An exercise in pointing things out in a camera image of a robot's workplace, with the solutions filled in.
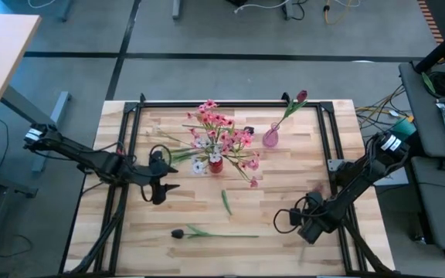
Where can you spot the black aluminium table frame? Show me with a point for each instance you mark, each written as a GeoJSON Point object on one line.
{"type": "Point", "coordinates": [245, 104]}

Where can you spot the silver metal bracket plate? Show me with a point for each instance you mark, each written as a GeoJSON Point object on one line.
{"type": "Point", "coordinates": [334, 165]}

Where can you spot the grey side desk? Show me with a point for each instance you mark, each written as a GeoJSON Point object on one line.
{"type": "Point", "coordinates": [425, 112]}

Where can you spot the pink artificial flower bunch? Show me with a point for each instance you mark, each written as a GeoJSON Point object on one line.
{"type": "Point", "coordinates": [252, 164]}
{"type": "Point", "coordinates": [209, 104]}

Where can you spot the red ribbed glass vase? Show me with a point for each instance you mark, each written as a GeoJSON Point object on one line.
{"type": "Point", "coordinates": [216, 167]}

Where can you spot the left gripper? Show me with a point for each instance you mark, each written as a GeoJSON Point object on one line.
{"type": "Point", "coordinates": [157, 175]}

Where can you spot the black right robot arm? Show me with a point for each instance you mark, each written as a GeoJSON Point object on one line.
{"type": "Point", "coordinates": [361, 181]}

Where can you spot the light wooden desk top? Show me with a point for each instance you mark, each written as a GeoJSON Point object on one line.
{"type": "Point", "coordinates": [2, 58]}

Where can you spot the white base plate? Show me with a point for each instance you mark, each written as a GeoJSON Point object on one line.
{"type": "Point", "coordinates": [396, 178]}

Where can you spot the teal cup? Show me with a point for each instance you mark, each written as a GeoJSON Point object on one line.
{"type": "Point", "coordinates": [405, 126]}

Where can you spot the black metal post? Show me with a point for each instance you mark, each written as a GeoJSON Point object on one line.
{"type": "Point", "coordinates": [442, 48]}

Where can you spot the orange striped mat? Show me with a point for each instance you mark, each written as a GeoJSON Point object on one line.
{"type": "Point", "coordinates": [431, 21]}

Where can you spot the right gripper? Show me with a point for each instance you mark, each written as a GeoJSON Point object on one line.
{"type": "Point", "coordinates": [317, 210]}

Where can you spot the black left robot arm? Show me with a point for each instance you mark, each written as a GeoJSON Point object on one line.
{"type": "Point", "coordinates": [75, 150]}

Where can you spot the pink ribbed glass vase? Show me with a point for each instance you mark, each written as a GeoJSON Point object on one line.
{"type": "Point", "coordinates": [270, 138]}

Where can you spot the loose green leaf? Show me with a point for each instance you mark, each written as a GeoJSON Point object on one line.
{"type": "Point", "coordinates": [226, 201]}

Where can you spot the grey table leg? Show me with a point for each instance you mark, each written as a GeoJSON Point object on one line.
{"type": "Point", "coordinates": [288, 9]}
{"type": "Point", "coordinates": [66, 9]}
{"type": "Point", "coordinates": [176, 9]}

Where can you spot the grey metal desk leg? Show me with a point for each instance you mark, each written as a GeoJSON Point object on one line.
{"type": "Point", "coordinates": [41, 164]}

